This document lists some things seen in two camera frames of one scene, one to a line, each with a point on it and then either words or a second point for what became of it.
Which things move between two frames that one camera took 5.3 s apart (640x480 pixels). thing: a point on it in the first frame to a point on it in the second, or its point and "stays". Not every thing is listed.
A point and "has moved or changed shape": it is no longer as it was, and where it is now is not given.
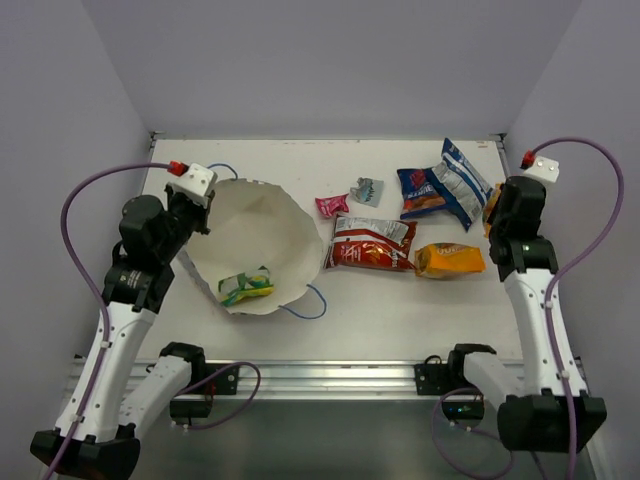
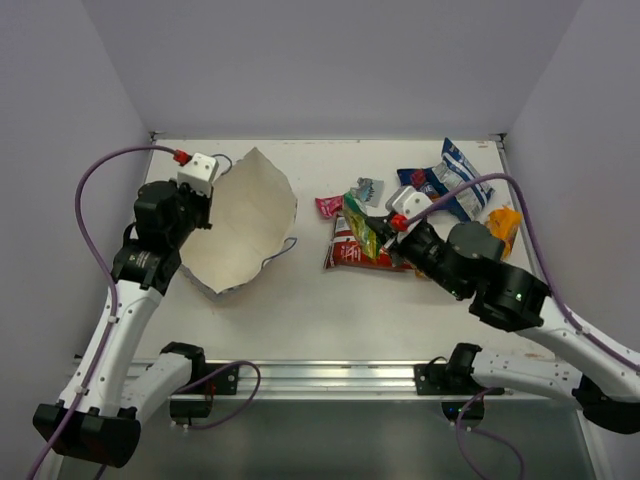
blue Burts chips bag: x=454 y=182 stays
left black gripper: x=198 y=215 stays
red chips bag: x=375 y=243 stays
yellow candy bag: x=488 y=209 has moved or changed shape
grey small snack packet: x=367 y=191 stays
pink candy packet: x=332 y=205 stays
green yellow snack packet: x=241 y=286 to x=364 y=231
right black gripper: x=491 y=218 to x=395 y=246
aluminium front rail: x=305 y=380 stays
